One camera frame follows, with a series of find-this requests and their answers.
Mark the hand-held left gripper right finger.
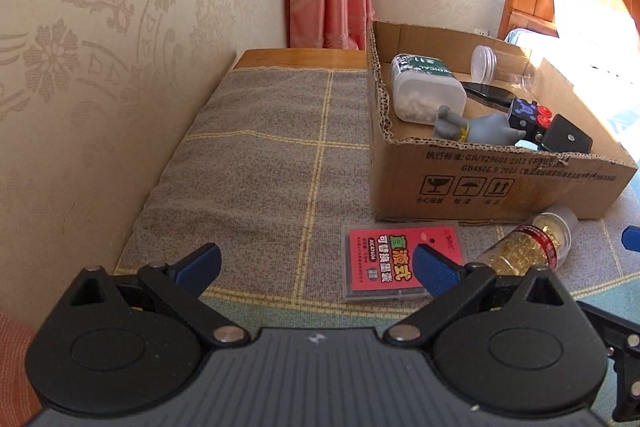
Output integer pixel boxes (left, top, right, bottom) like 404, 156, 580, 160
384, 243, 576, 350

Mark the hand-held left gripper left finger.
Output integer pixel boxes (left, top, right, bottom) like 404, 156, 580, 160
70, 243, 251, 348

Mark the red plastic case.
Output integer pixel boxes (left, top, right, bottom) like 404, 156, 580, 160
341, 222, 474, 305

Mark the clear bottle of gold pins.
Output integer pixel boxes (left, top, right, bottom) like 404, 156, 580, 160
470, 206, 580, 279

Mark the brown cardboard box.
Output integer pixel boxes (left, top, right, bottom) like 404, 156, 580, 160
366, 21, 640, 223

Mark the black toy locomotive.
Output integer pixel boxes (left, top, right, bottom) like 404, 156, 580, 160
507, 97, 594, 154

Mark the grey toy figure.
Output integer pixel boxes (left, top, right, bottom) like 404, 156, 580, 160
432, 105, 529, 144

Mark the black glossy plastic object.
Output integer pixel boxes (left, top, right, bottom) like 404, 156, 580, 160
462, 81, 519, 109

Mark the clear plastic jar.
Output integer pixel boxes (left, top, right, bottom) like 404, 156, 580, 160
471, 45, 539, 90

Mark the checked grey blue cloth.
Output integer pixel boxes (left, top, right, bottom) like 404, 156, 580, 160
114, 67, 640, 344

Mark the blue floral bedsheet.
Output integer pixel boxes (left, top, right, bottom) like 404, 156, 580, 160
504, 28, 640, 158

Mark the white pill bottle green label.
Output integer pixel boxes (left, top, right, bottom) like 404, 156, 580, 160
390, 53, 467, 126

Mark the reddish cloth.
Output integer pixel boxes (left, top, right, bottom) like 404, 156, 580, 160
0, 309, 42, 427

